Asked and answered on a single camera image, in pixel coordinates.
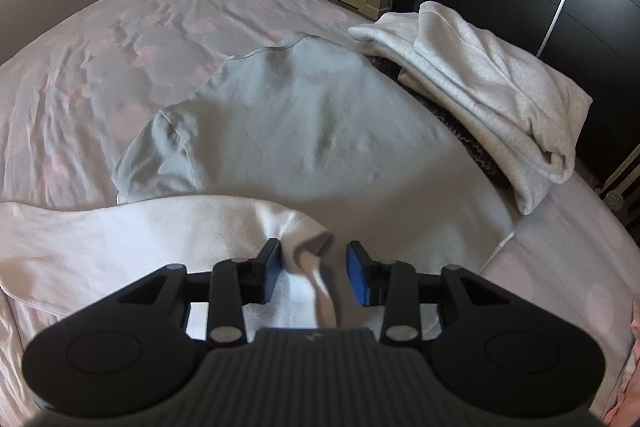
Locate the white long-sleeve top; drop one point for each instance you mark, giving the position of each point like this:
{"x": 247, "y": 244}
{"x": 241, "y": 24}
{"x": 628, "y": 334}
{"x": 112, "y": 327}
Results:
{"x": 150, "y": 237}

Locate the bed with pink-dotted sheet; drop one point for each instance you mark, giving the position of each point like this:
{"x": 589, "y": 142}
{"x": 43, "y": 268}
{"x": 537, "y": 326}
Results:
{"x": 100, "y": 57}

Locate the light grey heathered garment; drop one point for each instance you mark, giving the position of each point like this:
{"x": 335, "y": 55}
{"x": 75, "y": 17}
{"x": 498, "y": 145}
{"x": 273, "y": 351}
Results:
{"x": 490, "y": 87}

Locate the pale grey sweatshirt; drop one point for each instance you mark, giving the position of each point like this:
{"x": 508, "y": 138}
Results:
{"x": 325, "y": 132}

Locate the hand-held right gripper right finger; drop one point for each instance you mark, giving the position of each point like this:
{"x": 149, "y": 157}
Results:
{"x": 357, "y": 274}

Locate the dark knit garment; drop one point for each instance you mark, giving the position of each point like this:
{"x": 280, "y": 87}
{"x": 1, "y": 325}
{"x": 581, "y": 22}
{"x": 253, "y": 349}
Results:
{"x": 465, "y": 132}

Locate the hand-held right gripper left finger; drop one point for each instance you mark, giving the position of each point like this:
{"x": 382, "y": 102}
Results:
{"x": 271, "y": 272}

